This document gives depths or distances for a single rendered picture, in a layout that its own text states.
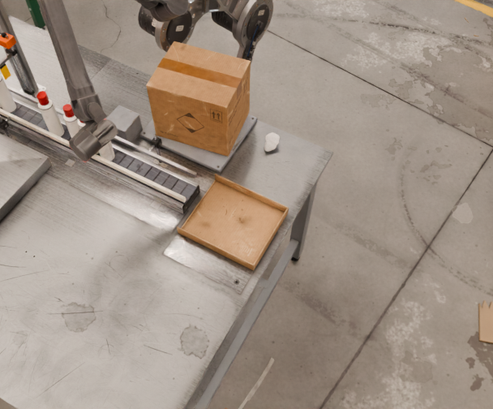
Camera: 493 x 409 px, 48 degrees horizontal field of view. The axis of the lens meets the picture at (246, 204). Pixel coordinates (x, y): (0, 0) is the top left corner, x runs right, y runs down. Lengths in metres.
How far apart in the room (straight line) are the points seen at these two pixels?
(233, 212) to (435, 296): 1.29
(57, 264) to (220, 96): 0.79
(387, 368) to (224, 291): 1.10
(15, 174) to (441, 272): 2.03
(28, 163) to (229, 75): 0.80
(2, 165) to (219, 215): 0.81
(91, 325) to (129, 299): 0.14
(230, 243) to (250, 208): 0.16
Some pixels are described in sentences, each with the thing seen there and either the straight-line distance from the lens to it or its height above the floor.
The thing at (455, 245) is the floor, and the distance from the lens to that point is 3.05.
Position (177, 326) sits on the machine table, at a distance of 1.78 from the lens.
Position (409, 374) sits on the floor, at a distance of 2.70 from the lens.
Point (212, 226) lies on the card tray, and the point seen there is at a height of 0.83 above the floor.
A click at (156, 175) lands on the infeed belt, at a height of 0.88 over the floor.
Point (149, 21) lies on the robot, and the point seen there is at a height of 1.16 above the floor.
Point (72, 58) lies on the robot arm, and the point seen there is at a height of 1.48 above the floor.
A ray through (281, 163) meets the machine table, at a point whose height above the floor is 0.83.
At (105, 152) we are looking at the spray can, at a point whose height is 0.94.
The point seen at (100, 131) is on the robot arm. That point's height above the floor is 1.33.
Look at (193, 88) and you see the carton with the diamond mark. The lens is 1.94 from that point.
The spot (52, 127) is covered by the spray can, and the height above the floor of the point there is 0.95.
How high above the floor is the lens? 2.49
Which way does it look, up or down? 57 degrees down
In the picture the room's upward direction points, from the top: 1 degrees clockwise
